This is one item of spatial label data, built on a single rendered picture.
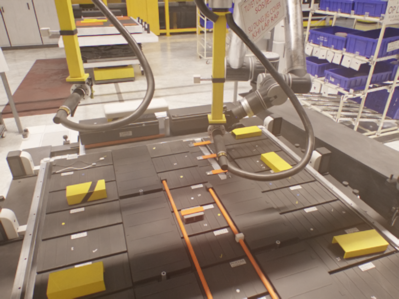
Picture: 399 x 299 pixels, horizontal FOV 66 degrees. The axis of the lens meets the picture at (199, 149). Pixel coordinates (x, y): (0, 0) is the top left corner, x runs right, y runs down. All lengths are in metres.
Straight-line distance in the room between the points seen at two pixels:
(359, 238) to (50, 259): 1.03
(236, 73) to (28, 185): 1.66
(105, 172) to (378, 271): 1.14
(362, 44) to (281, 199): 2.71
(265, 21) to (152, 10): 9.56
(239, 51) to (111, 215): 1.58
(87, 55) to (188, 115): 4.36
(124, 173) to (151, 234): 0.42
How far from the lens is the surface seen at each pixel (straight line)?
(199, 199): 1.27
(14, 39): 10.36
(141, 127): 1.73
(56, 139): 2.29
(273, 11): 1.65
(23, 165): 1.84
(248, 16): 1.50
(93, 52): 5.97
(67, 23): 1.45
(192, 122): 1.79
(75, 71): 1.49
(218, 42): 1.34
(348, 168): 2.03
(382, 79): 4.08
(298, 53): 1.76
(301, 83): 1.70
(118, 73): 6.21
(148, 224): 1.17
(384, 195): 1.94
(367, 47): 3.75
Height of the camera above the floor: 1.81
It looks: 30 degrees down
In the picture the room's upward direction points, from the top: straight up
